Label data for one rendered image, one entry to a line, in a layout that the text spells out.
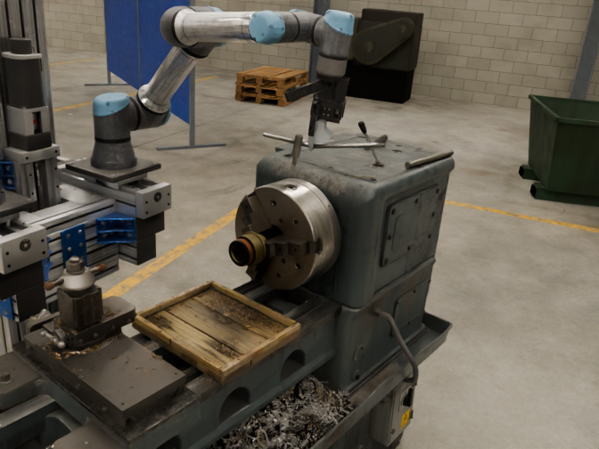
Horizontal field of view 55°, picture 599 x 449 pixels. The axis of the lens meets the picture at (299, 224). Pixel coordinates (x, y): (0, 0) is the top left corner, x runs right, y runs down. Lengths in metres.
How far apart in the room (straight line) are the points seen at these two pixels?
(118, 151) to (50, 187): 0.24
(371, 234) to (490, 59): 9.83
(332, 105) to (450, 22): 9.99
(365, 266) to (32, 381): 0.93
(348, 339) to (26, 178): 1.10
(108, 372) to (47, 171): 0.85
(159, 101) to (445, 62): 9.76
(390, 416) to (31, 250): 1.37
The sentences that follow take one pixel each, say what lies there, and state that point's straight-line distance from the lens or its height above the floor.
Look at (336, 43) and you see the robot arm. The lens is 1.50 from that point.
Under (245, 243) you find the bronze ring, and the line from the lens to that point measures 1.58.
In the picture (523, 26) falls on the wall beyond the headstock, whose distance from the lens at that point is 11.36.
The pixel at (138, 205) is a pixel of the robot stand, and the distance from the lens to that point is 1.95.
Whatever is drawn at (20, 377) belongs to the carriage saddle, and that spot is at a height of 0.91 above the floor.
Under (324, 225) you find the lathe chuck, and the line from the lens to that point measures 1.62.
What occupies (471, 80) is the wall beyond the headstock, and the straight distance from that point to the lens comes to 11.48.
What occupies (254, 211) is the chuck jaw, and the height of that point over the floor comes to 1.16.
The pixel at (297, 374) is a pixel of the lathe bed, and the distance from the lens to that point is 1.77.
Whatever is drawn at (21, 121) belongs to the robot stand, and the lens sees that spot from 1.92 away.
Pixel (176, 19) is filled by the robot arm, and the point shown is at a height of 1.66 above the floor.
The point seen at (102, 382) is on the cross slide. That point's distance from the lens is 1.33.
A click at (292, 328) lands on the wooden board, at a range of 1.60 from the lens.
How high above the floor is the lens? 1.77
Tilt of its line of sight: 22 degrees down
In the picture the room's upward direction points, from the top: 4 degrees clockwise
